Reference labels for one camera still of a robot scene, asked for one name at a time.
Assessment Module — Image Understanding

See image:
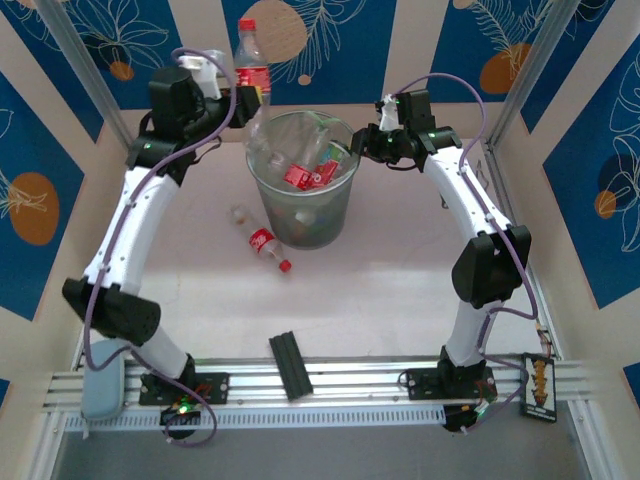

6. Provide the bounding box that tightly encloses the left controller board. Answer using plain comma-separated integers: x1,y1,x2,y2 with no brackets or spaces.
159,399,204,427

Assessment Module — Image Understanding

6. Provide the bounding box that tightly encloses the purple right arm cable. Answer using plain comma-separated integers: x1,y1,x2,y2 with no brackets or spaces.
392,73,545,436

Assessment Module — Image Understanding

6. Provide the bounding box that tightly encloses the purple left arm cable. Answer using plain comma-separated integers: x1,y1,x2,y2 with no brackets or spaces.
82,47,236,449

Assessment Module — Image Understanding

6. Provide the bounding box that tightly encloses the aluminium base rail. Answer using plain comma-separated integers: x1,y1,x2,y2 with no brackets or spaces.
42,355,591,407

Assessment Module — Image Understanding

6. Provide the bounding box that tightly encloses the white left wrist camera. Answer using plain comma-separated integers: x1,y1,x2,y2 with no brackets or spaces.
177,48,226,99

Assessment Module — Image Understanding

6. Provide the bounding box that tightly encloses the right controller board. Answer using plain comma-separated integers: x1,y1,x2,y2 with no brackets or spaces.
442,404,489,434

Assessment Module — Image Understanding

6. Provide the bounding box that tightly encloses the aluminium frame post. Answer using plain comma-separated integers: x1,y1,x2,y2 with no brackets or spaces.
487,0,587,147
37,0,142,151

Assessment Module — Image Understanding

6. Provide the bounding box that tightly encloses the white slotted cable duct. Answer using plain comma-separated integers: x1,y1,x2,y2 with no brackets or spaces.
64,403,446,433

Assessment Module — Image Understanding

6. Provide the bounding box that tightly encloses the grey-blue pouch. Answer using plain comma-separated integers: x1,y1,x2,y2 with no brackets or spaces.
80,339,126,422

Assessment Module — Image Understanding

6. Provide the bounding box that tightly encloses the translucent grey waste bin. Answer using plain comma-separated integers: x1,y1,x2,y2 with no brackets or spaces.
244,109,361,251

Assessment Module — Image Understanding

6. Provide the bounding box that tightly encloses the black circuit board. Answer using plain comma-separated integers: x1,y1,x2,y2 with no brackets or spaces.
519,352,559,424

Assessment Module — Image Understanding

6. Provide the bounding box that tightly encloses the controller board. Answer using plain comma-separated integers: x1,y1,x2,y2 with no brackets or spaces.
442,404,489,434
159,399,204,427

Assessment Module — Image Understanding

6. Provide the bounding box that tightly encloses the black ribbed bar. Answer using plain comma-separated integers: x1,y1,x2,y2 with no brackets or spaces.
268,329,314,401

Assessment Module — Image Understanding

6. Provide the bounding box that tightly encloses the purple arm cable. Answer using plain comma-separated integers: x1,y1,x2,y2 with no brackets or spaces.
392,73,545,436
82,47,236,449

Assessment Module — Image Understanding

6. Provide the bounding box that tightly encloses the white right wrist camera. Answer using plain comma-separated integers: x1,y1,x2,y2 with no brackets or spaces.
375,94,403,133

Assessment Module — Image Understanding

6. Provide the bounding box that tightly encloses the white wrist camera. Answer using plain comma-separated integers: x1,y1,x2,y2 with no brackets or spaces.
177,48,226,99
375,94,403,133

